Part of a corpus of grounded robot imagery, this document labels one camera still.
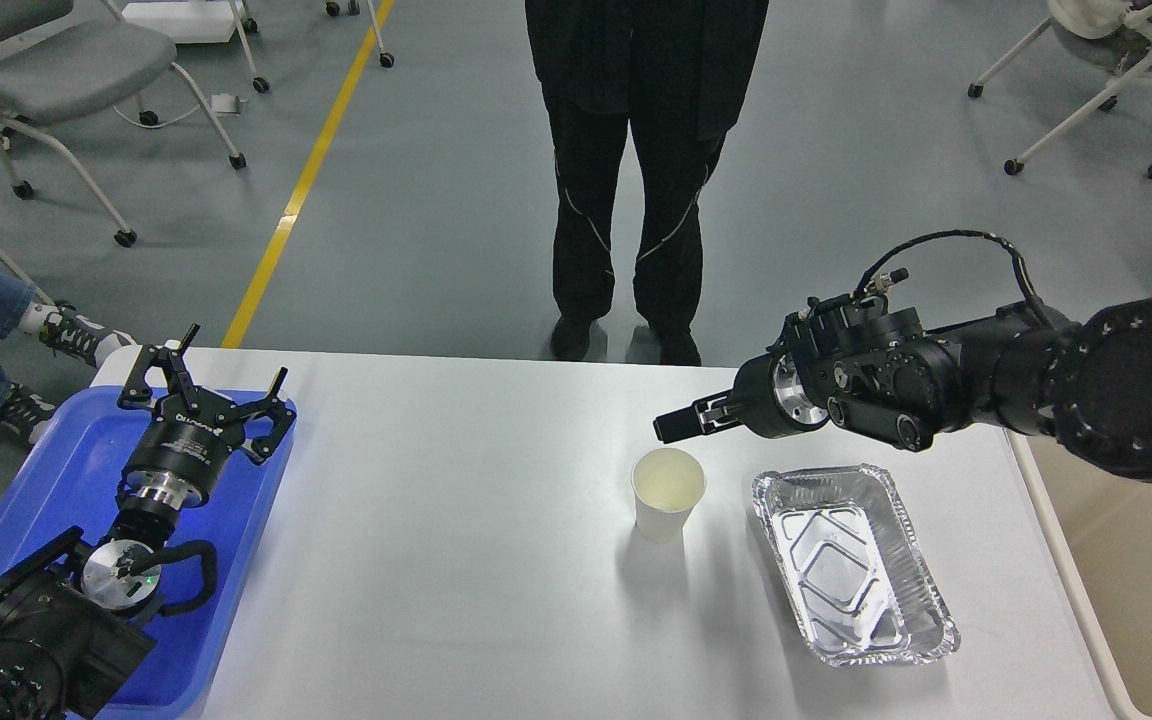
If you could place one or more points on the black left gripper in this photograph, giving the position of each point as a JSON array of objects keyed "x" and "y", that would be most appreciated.
[{"x": 183, "y": 457}]

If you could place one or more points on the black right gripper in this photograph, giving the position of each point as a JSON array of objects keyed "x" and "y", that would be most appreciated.
[{"x": 768, "y": 398}]

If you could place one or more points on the white paper cup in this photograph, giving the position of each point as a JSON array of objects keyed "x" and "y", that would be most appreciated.
[{"x": 668, "y": 484}]

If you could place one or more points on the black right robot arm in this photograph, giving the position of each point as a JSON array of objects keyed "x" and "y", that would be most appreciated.
[{"x": 853, "y": 362}]

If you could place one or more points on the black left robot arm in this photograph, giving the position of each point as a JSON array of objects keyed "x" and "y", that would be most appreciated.
[{"x": 125, "y": 539}]

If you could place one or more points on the blue plastic tray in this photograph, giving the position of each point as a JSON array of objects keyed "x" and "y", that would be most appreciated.
[{"x": 69, "y": 480}]

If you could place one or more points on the aluminium foil tray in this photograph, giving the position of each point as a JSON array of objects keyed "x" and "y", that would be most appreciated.
[{"x": 852, "y": 567}]

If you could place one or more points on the white power adapter on floor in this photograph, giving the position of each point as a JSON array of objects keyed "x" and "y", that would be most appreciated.
[{"x": 226, "y": 104}]

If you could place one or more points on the person in black clothes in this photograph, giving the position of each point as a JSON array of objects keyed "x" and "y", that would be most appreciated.
[{"x": 667, "y": 78}]

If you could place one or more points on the grey office chair left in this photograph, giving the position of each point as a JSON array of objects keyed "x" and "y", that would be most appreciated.
[{"x": 75, "y": 73}]

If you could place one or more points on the beige plastic bin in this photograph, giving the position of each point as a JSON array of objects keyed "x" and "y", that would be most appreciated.
[{"x": 1099, "y": 530}]

